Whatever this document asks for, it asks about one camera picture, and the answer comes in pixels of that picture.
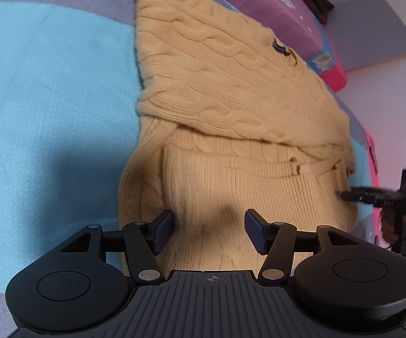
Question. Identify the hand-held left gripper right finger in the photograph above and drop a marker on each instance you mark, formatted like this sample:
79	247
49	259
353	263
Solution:
255	230

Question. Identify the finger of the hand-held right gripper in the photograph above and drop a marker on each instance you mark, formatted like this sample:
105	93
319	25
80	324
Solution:
361	195

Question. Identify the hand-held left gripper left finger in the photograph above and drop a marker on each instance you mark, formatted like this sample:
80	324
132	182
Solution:
162	230

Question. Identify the dark folded clothes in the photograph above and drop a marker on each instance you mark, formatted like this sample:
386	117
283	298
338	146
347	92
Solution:
315	1

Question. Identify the person's right hand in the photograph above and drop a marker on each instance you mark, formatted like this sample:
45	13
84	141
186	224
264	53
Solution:
387	227

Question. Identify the pink bed sheet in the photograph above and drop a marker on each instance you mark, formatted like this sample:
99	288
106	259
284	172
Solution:
373	169
333	74

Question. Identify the blue grey printed blanket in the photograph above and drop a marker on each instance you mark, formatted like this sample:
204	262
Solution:
55	95

